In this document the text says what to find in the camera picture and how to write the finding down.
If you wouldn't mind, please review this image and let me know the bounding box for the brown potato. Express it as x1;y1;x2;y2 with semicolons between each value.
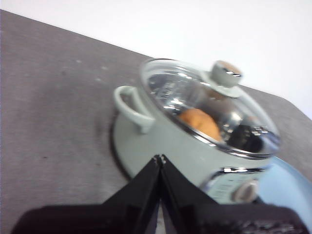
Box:
179;108;223;142

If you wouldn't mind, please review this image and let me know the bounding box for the pale green electric steamer pot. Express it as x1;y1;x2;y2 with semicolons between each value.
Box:
112;85;272;206

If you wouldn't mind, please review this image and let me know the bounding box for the glass lid with green knob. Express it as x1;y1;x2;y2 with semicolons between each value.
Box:
139;58;281;160

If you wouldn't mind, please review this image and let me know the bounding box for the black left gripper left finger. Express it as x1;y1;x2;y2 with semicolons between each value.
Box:
11;155;162;234

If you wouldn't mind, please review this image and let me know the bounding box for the blue round plate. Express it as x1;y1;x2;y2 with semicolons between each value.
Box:
253;156;312;221

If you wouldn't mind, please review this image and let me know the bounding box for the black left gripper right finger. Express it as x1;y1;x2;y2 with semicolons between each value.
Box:
159;154;311;234

